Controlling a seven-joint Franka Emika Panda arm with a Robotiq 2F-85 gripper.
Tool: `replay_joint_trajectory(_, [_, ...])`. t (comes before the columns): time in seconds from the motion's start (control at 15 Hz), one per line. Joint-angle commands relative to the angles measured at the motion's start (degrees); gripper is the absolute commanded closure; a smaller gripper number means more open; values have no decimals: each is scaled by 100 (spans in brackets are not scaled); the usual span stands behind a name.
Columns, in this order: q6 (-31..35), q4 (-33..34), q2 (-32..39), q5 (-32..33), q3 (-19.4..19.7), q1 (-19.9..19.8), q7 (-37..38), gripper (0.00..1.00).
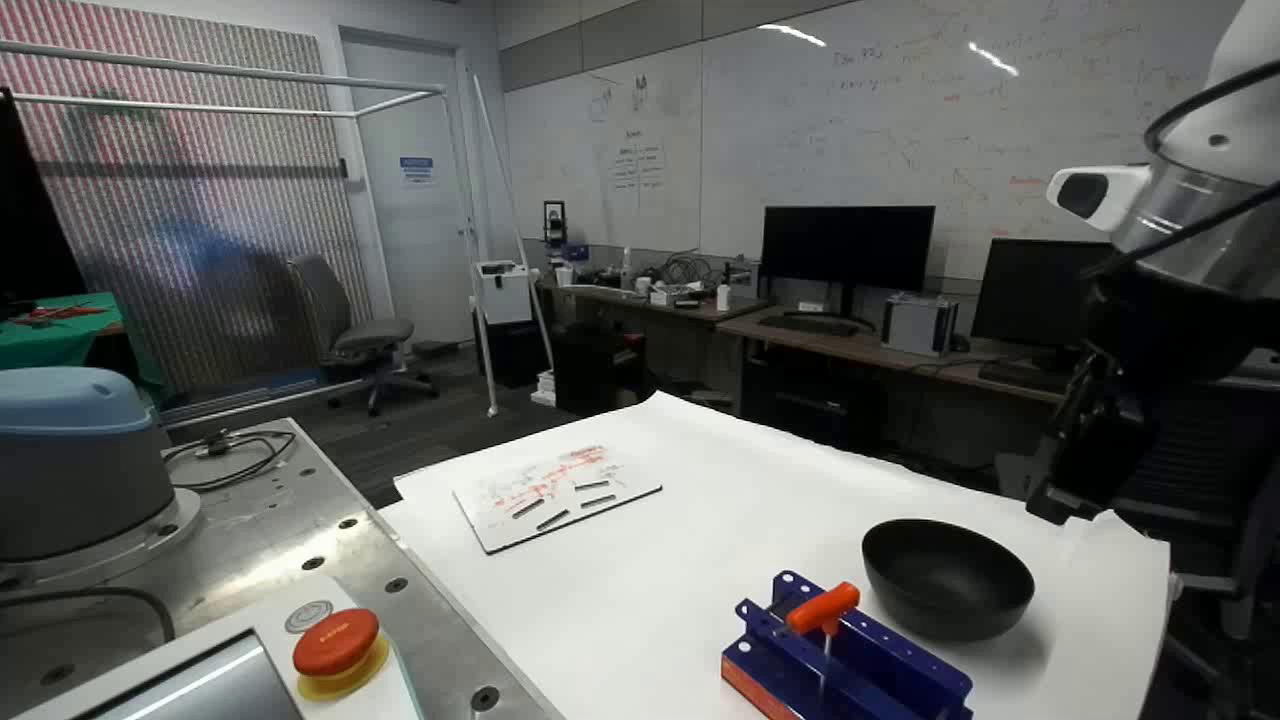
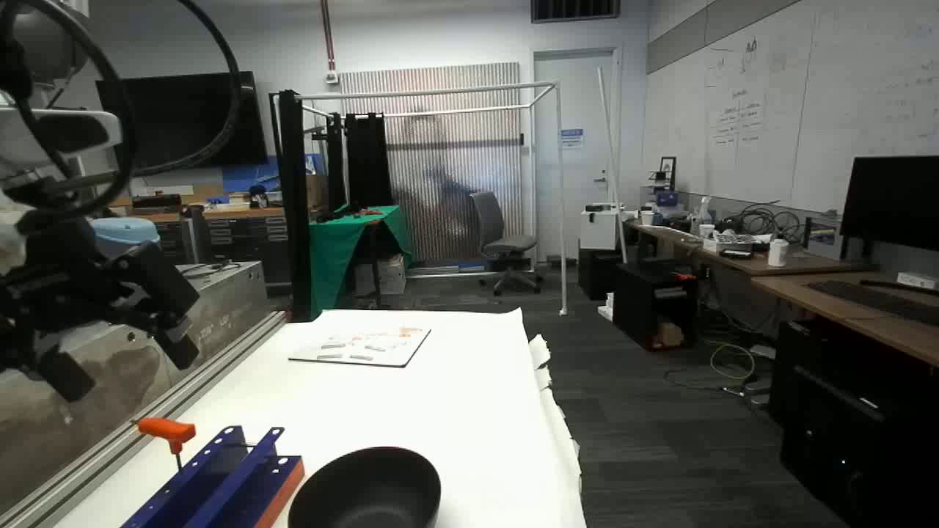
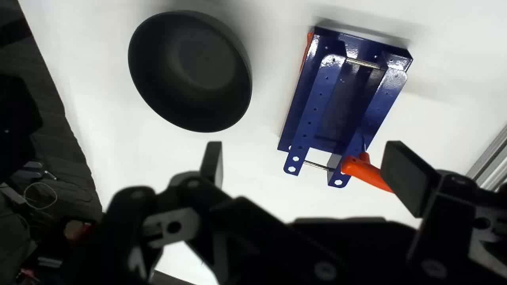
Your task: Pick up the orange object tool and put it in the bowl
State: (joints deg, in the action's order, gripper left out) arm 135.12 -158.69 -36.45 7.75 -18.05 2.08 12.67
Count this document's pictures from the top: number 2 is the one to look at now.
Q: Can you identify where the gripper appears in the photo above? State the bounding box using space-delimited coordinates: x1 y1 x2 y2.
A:
0 213 202 403

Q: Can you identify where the black bowl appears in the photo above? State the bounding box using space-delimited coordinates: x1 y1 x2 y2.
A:
287 446 442 528

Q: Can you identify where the light blue lid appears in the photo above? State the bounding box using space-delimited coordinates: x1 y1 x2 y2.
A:
91 217 161 259

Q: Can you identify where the workbench with drawers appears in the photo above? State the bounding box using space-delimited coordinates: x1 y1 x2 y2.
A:
110 194 294 297

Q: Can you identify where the blue metal rack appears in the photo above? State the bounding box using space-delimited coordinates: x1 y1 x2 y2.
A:
120 425 306 528

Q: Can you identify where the table with green cloth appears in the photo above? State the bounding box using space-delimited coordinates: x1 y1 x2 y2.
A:
307 205 413 315

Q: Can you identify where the white printed board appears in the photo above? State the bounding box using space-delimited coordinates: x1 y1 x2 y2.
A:
288 326 432 369

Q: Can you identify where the black hanging cloth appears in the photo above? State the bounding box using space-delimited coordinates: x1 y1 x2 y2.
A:
344 111 395 211

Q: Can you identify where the white paper table cover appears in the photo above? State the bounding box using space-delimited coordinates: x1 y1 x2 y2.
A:
51 307 588 528

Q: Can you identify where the red pipe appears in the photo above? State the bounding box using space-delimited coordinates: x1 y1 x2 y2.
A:
320 0 340 84

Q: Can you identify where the grey office chair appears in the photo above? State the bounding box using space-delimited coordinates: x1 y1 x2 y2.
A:
469 190 545 297

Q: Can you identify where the black low cabinet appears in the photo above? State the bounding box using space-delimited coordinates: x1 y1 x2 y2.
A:
577 247 624 301

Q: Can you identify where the white door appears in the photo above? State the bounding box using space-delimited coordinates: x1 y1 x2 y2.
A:
533 48 623 263

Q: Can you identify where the white box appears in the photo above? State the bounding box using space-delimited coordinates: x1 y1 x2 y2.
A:
579 208 622 251

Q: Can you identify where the black open cabinet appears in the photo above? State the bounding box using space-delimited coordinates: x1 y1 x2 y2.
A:
613 260 701 352

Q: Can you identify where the ceiling vent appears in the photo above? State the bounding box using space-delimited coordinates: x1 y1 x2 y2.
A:
530 0 621 23

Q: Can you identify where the wooden desk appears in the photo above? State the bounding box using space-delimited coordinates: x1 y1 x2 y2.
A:
624 220 939 367

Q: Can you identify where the whiteboard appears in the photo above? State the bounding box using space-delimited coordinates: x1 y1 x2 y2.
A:
643 0 939 215

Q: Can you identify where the black computer tower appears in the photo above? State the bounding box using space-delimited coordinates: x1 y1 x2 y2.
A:
769 318 939 528

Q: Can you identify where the black monitor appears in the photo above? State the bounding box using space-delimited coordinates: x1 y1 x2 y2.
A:
838 155 939 259

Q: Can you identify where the aluminium rail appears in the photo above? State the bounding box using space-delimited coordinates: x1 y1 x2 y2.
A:
0 311 288 528

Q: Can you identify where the orange handled tool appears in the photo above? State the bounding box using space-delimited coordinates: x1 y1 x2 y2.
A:
137 417 197 471

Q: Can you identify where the black post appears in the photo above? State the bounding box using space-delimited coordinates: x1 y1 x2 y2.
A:
276 89 315 323

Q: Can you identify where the black wall screen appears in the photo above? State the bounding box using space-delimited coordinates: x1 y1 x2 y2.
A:
95 70 269 175

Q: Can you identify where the ribbed wall panel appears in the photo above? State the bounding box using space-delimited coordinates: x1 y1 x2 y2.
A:
338 62 523 266

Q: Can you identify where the white pipe frame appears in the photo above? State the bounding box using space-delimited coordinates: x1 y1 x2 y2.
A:
296 80 570 318

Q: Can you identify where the coil of black cable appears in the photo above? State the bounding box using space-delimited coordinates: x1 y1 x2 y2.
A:
725 202 805 244

